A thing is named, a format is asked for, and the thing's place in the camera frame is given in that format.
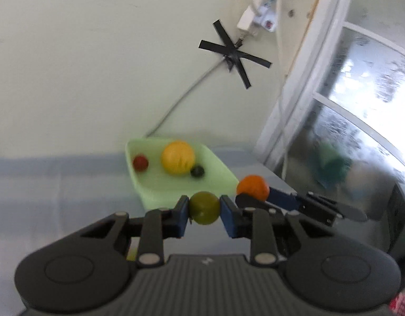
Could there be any dark purple plum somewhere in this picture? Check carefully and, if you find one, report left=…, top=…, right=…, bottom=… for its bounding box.
left=190, top=165, right=205, bottom=178

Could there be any grey cable on wall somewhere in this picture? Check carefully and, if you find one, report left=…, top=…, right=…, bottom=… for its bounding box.
left=144, top=37, right=247, bottom=139

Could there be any green object behind glass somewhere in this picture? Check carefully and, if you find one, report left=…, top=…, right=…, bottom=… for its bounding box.
left=310, top=142, right=353, bottom=190

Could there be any white window frame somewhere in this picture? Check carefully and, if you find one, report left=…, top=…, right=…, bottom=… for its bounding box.
left=254, top=0, right=405, bottom=167

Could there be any large yellow lemon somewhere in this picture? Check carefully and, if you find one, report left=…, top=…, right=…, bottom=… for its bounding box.
left=160, top=141, right=196, bottom=175

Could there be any green lime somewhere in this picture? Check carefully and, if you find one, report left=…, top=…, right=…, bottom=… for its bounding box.
left=189, top=191, right=221, bottom=225

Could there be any black tape cross lower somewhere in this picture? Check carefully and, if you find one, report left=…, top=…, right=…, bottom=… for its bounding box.
left=199, top=19, right=272, bottom=89

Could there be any red tomato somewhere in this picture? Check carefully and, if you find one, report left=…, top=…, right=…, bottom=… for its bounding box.
left=132, top=154, right=149, bottom=173

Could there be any white power adapter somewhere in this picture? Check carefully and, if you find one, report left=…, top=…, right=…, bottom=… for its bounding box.
left=237, top=7, right=260, bottom=36

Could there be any light green plastic basket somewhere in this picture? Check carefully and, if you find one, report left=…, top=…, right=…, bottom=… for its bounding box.
left=125, top=138, right=238, bottom=211

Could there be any blue white striped bedsheet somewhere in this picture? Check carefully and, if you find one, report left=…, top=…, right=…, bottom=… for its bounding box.
left=0, top=147, right=299, bottom=316

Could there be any large orange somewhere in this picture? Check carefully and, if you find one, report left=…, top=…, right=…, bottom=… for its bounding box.
left=236, top=175, right=270, bottom=202

